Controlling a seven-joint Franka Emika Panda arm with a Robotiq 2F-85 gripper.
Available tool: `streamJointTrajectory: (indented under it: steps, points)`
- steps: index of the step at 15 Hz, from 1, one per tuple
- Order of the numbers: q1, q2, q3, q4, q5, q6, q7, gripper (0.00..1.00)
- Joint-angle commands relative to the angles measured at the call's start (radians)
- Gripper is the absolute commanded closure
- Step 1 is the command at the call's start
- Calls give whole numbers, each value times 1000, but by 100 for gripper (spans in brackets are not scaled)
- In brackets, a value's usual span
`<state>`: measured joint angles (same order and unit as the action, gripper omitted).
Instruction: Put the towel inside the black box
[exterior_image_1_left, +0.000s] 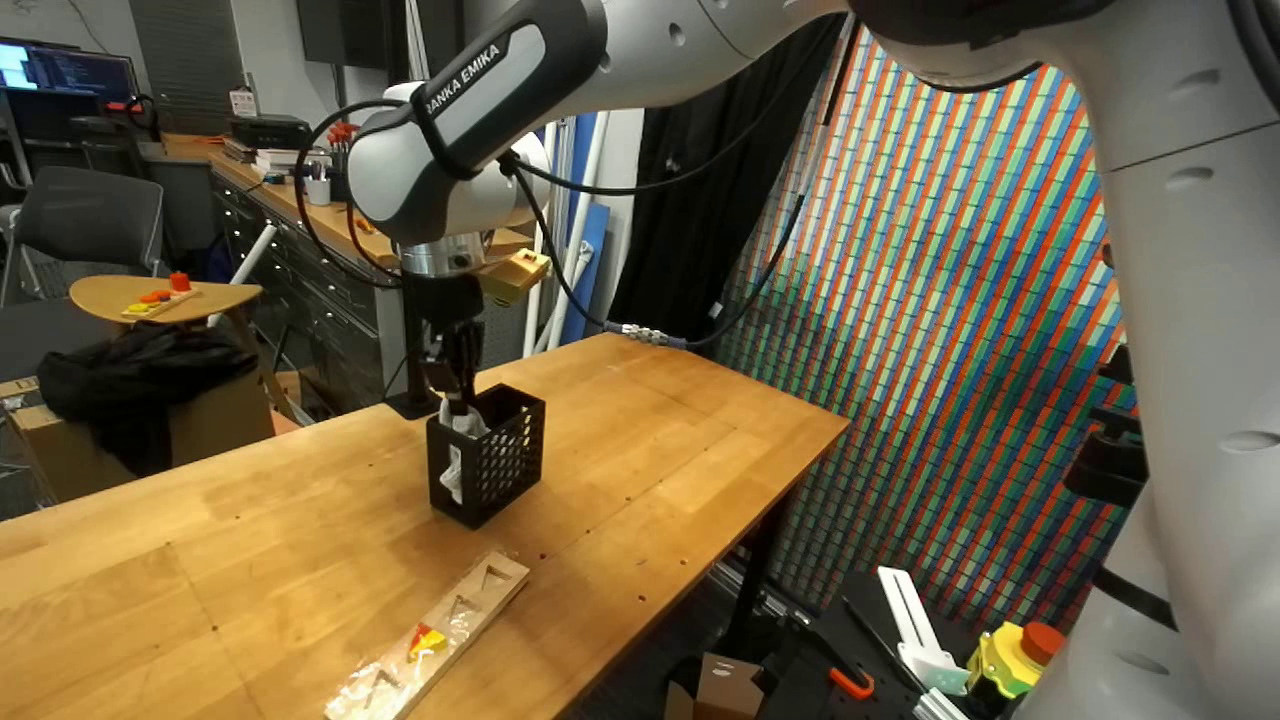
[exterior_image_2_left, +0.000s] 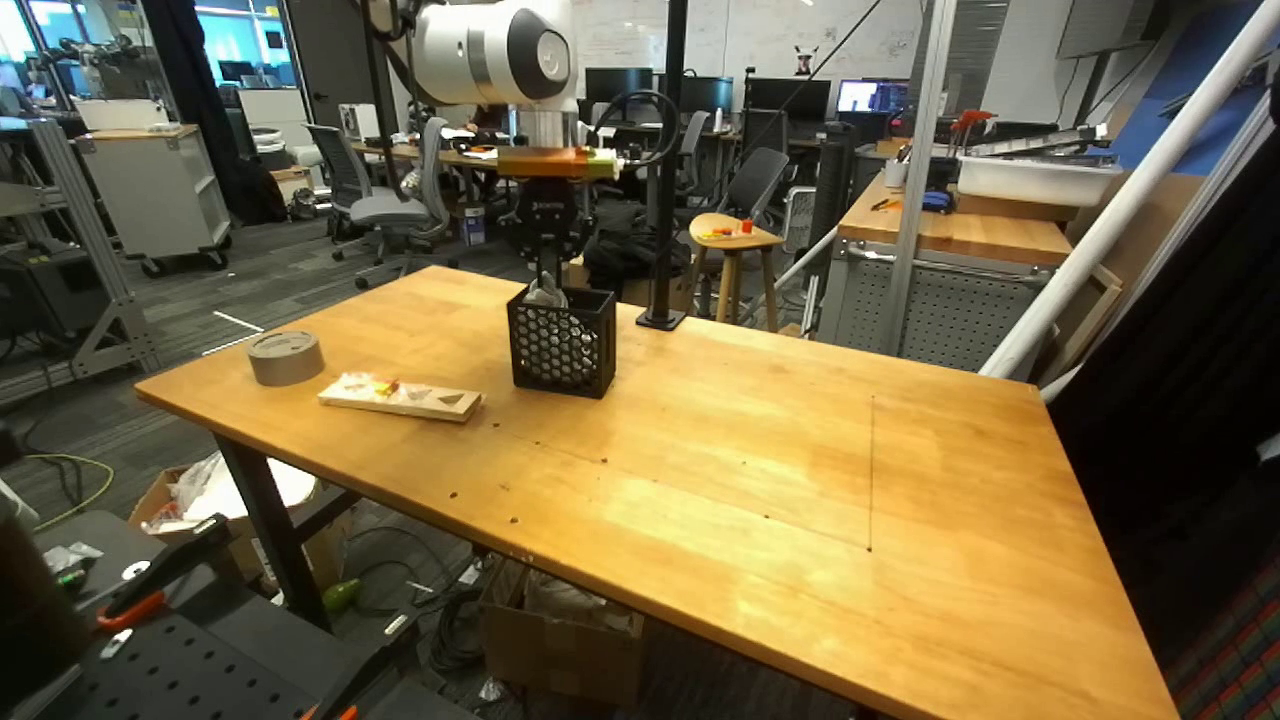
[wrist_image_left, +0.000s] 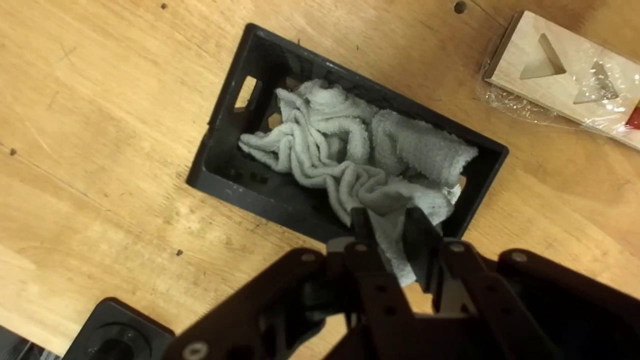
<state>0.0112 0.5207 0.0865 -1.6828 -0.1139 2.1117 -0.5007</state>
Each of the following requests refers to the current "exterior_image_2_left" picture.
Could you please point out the open brown cardboard box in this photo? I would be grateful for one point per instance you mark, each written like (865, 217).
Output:
(561, 646)

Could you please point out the black fabric curtain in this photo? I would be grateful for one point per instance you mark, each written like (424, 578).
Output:
(1175, 401)

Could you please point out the red yellow toy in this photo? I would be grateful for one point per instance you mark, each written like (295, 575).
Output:
(728, 225)

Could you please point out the grey duct tape roll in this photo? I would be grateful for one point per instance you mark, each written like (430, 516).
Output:
(284, 361)

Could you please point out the white plastic tub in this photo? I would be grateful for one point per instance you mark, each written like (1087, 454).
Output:
(1042, 172)

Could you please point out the grey office chair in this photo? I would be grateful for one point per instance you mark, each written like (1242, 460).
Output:
(373, 206)

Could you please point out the black mesh box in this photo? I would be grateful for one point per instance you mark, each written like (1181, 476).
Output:
(561, 349)

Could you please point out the blue board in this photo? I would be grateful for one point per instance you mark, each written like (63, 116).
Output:
(1175, 67)

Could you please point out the white vertical post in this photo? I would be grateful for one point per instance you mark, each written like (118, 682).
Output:
(921, 172)

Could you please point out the white slanted pole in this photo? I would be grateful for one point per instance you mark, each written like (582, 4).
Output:
(1135, 201)

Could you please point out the round wooden stool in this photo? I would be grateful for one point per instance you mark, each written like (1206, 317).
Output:
(734, 236)

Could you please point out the dark office chair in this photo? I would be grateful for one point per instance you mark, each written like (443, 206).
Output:
(761, 182)

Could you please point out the grey metal rack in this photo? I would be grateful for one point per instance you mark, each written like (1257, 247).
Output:
(38, 201)

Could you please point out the wooden top workbench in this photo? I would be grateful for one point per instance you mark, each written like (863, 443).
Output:
(960, 233)

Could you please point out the wooden shape puzzle board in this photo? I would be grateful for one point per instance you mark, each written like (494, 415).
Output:
(403, 398)

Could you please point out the black perforated plate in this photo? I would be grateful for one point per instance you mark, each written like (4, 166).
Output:
(203, 664)

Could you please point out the cardboard box with white bag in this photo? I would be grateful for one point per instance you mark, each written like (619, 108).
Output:
(223, 494)

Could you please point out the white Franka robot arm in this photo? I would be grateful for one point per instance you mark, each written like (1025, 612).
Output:
(494, 52)

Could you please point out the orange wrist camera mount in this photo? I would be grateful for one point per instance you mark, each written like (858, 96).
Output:
(554, 160)

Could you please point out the black camera stand pole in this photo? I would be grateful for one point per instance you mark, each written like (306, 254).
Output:
(674, 135)

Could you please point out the white towel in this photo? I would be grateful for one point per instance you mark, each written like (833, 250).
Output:
(546, 296)

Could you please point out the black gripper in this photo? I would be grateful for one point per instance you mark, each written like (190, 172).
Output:
(549, 213)

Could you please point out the lit computer monitor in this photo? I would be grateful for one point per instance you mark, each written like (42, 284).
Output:
(873, 96)

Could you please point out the white cart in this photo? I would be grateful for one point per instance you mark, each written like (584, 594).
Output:
(152, 192)

